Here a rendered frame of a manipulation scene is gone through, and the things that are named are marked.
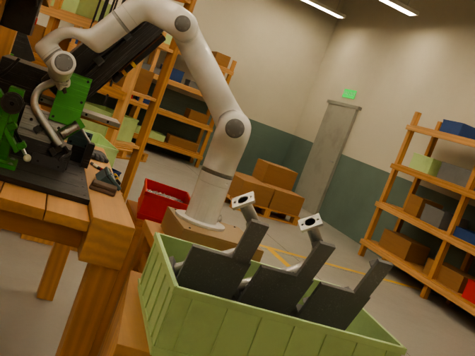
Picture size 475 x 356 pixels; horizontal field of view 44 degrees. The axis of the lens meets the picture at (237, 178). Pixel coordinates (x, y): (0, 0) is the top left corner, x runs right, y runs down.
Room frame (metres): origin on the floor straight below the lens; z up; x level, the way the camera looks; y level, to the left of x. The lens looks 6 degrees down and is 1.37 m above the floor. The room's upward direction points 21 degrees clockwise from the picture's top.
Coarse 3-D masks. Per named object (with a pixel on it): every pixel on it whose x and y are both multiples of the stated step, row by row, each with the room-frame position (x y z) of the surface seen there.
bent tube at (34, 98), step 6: (42, 84) 2.26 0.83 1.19; (48, 84) 2.26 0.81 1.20; (54, 84) 2.28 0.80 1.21; (36, 90) 2.24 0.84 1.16; (42, 90) 2.26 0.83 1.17; (36, 96) 2.24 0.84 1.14; (30, 102) 2.24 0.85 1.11; (36, 102) 2.24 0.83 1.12; (36, 108) 2.23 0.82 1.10; (36, 114) 2.23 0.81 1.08; (42, 114) 2.24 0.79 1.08; (42, 120) 2.24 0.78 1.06; (42, 126) 2.24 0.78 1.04; (48, 126) 2.24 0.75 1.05; (48, 132) 2.24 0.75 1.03; (54, 132) 2.26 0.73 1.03; (54, 138) 2.25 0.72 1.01; (54, 144) 2.25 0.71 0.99; (60, 144) 2.25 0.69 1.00
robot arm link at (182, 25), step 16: (128, 0) 2.05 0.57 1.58; (144, 0) 2.04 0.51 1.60; (160, 0) 2.05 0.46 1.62; (128, 16) 2.04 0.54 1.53; (144, 16) 2.06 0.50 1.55; (160, 16) 2.02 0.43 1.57; (176, 16) 1.98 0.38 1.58; (192, 16) 2.00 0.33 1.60; (176, 32) 1.99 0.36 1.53; (192, 32) 2.00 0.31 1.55
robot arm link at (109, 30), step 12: (96, 24) 2.05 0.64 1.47; (108, 24) 2.03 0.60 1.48; (120, 24) 2.04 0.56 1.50; (48, 36) 2.02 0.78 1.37; (60, 36) 2.02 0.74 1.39; (72, 36) 2.03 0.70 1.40; (84, 36) 2.03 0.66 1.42; (96, 36) 2.03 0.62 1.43; (108, 36) 2.04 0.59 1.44; (120, 36) 2.06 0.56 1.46; (36, 48) 2.02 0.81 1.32; (48, 48) 2.02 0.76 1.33; (60, 48) 2.05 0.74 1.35; (96, 48) 2.04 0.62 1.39
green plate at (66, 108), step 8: (72, 80) 2.34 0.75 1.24; (80, 80) 2.35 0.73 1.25; (88, 80) 2.36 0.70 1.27; (72, 88) 2.33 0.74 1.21; (80, 88) 2.34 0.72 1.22; (88, 88) 2.36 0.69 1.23; (56, 96) 2.30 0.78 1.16; (64, 96) 2.32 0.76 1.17; (72, 96) 2.33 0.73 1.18; (80, 96) 2.34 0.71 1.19; (56, 104) 2.30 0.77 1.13; (64, 104) 2.31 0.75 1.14; (72, 104) 2.32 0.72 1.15; (80, 104) 2.34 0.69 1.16; (56, 112) 2.29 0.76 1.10; (64, 112) 2.31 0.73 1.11; (72, 112) 2.32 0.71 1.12; (80, 112) 2.33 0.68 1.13; (56, 120) 2.29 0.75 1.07; (64, 120) 2.30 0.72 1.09; (72, 120) 2.32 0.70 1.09
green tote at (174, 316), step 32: (160, 256) 1.46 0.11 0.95; (160, 288) 1.36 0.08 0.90; (160, 320) 1.26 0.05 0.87; (192, 320) 1.26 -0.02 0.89; (224, 320) 1.27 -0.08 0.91; (256, 320) 1.30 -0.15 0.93; (288, 320) 1.32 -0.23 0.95; (160, 352) 1.25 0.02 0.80; (192, 352) 1.27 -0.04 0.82; (224, 352) 1.29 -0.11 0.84; (256, 352) 1.31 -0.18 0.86; (288, 352) 1.33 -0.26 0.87; (320, 352) 1.35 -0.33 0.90; (352, 352) 1.38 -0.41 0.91; (384, 352) 1.40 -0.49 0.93
